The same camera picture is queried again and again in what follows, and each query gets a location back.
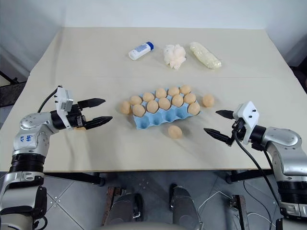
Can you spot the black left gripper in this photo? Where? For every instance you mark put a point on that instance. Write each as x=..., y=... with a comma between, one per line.
x=76, y=117

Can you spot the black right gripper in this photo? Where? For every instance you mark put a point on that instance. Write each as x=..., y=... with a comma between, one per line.
x=238, y=130

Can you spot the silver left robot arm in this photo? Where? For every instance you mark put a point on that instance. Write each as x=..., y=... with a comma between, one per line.
x=31, y=122

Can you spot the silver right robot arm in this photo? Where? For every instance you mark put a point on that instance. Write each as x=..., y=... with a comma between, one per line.
x=285, y=141

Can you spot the blue egg tray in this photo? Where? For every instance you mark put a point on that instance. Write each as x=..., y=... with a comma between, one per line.
x=165, y=118

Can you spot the beige egg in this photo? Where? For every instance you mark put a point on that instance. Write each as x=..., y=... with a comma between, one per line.
x=189, y=98
x=208, y=100
x=178, y=100
x=125, y=106
x=185, y=89
x=148, y=96
x=138, y=110
x=173, y=91
x=174, y=131
x=152, y=106
x=164, y=103
x=160, y=92
x=193, y=108
x=135, y=99

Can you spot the black table leg bar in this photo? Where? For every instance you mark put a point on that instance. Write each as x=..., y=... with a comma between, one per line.
x=76, y=177
x=249, y=175

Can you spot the pale yellow wrapped corn cob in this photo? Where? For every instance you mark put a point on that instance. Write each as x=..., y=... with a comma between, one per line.
x=205, y=55

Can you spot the white bottle with blue cap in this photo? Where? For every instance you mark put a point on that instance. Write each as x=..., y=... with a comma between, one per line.
x=140, y=50

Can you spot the white mesh bath puff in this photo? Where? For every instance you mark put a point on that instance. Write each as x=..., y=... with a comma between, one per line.
x=174, y=55

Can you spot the dark rounded grey shape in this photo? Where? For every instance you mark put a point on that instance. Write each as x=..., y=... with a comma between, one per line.
x=128, y=210
x=184, y=208

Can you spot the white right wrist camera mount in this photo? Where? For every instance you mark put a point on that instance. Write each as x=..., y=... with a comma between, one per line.
x=249, y=115

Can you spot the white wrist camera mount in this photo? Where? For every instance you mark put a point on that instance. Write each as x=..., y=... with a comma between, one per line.
x=249, y=115
x=62, y=95

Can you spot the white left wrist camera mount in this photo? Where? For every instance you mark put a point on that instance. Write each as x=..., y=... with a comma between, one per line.
x=62, y=95

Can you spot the rusty metal bracket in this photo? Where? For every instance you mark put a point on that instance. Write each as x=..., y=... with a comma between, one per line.
x=110, y=203
x=238, y=212

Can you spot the black metal frame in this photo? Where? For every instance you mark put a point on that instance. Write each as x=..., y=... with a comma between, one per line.
x=9, y=77

